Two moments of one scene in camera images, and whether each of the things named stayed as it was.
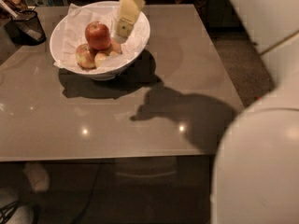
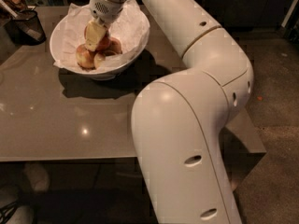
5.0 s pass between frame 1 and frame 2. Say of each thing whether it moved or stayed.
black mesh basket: stayed
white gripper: moved
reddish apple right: stayed
